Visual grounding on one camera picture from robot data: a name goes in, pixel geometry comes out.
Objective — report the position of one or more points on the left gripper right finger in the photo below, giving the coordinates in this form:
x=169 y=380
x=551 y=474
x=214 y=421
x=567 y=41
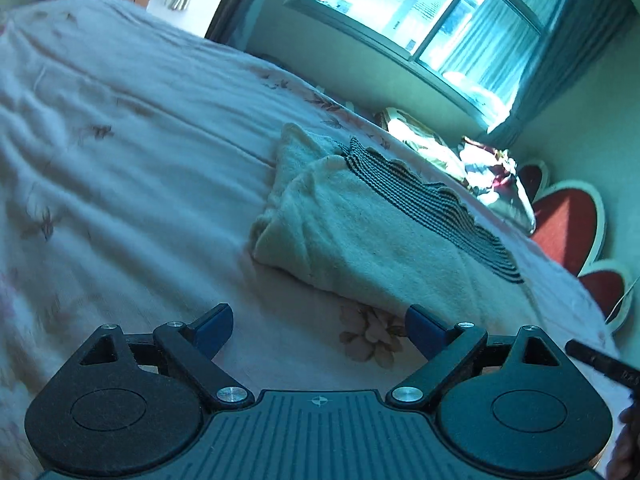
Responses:
x=453 y=353

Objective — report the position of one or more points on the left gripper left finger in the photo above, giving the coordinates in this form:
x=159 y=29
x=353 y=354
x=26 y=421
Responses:
x=185 y=352

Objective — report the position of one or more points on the cream knit striped sweater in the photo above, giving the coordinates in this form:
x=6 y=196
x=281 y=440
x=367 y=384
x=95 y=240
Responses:
x=345 y=219

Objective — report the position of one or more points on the large bedroom window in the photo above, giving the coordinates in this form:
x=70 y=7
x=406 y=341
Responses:
x=473 y=51

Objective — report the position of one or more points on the operator hand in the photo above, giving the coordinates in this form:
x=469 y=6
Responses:
x=624 y=462

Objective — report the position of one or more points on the red white heart headboard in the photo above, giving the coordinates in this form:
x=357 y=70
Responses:
x=571 y=230

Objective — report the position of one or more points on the patterned pillow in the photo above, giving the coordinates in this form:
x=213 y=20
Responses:
x=492 y=175

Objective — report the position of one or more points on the pink floral bed sheet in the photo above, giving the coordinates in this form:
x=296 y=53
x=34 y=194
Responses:
x=135 y=157

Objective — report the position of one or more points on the teal curtain left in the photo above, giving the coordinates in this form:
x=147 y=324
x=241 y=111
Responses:
x=233 y=22

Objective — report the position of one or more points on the teal curtain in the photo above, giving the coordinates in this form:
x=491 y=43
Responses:
x=233 y=22
x=578 y=34

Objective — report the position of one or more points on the teal curtain right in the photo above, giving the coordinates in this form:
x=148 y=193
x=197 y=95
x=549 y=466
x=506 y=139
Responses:
x=578 y=34

